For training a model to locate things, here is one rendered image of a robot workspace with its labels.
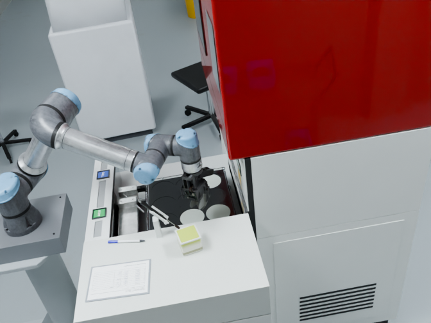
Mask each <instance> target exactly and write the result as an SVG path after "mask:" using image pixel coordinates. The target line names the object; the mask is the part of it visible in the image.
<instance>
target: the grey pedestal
mask: <svg viewBox="0 0 431 323"><path fill-rule="evenodd" d="M23 270H25V271H26V273H27V275H28V277H29V279H30V281H31V283H32V285H33V286H34V288H35V290H36V292H37V293H38V296H39V297H40V300H41V301H42V303H43V305H44V307H45V309H46V311H47V313H46V316H45V317H44V318H43V319H38V320H32V321H29V322H24V323H74V313H75V307H76V298H77V293H78V292H77V290H76V287H75V285H74V283H73V281H72V279H71V277H70V274H69V272H68V270H67V267H66V266H65V263H64V262H63V259H62V257H61V255H60V254H54V255H49V256H43V257H39V258H33V259H28V260H22V261H16V262H12V263H5V264H2V265H0V275H2V274H9V273H12V272H19V271H23Z"/></svg>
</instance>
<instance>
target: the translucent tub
mask: <svg viewBox="0 0 431 323"><path fill-rule="evenodd" d="M175 233H176V236H177V241H178V244H179V246H180V249H181V251H182V254H183V255H184V256H186V255H189V254H192V253H196V252H198V251H201V250H202V249H203V247H202V245H201V236H200V234H199V232H198V230H197V227H196V225H195V224H193V225H190V226H187V227H184V228H181V229H177V230H175Z"/></svg>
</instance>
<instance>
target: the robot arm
mask: <svg viewBox="0 0 431 323"><path fill-rule="evenodd" d="M80 110H81V102H80V100H79V98H78V96H77V95H76V94H75V93H73V92H71V91H70V90H68V89H66V88H57V89H56V90H54V91H52V92H51V93H50V95H49V96H48V97H47V98H45V99H44V100H43V101H42V102H41V103H40V104H39V105H38V106H37V107H36V108H35V109H34V110H33V111H32V113H31V115H30V120H29V124H30V129H31V132H32V133H33V138H32V139H31V142H30V144H29V146H28V148H27V150H26V152H24V153H22V154H21V155H20V156H19V158H18V160H17V163H16V164H15V166H14V167H13V169H12V170H11V171H10V172H5V173H2V174H1V175H0V213H1V215H2V216H3V227H4V230H5V232H6V234H7V235H9V236H12V237H20V236H24V235H27V234H30V233H31V232H33V231H34V230H36V229H37V228H38V227H39V226H40V224H41V222H42V216H41V214H40V212H39V211H38V210H37V209H36V207H34V206H33V205H32V204H31V203H30V201H29V199H28V195H29V194H30V192H31V191H32V190H33V189H34V188H35V187H36V185H37V184H38V183H39V181H40V180H41V179H42V178H43V177H44V176H45V175H46V173H47V171H48V164H47V159H48V157H49V155H50V154H51V151H52V150H53V149H56V150H59V149H66V150H68V151H71V152H74V153H77V154H80V155H83V156H86V157H88V158H92V159H94V160H97V161H99V162H103V163H106V164H109V165H111V166H114V167H117V168H120V169H123V170H126V171H128V172H132V173H133V177H134V178H135V180H136V181H138V182H139V183H141V184H143V185H148V184H151V183H152V182H154V180H155V179H156V177H157V176H158V175H159V173H160V170H161V168H162V166H163V164H164V163H165V161H166V159H167V157H168V156H179V157H180V162H181V166H182V170H183V175H182V181H183V185H182V186H181V187H180V191H181V194H182V190H183V193H184V194H182V198H184V197H185V199H188V200H191V202H190V207H191V208H192V207H194V206H195V205H197V206H198V209H199V210H203V209H204V208H205V206H206V205H207V202H208V200H209V197H210V194H211V192H210V186H208V181H206V180H205V178H204V177H207V176H211V175H213V174H214V170H213V169H210V168H209V167H203V168H202V166H203V165H202V161H201V153H200V148H199V140H198V135H197V133H196V131H195V130H194V129H191V128H185V129H181V130H179V131H178V132H177V133H176V135H164V134H159V133H157V134H148V135H147V136H146V138H145V141H144V150H145V153H142V152H139V151H136V150H133V149H130V148H128V147H125V146H122V145H119V144H116V143H113V142H110V141H107V140H105V139H102V138H99V137H95V136H94V135H90V134H88V133H84V132H82V131H79V130H77V129H73V128H70V127H69V126H70V125H71V123H72V121H73V119H74V118H75V116H76V115H77V114H79V112H80Z"/></svg>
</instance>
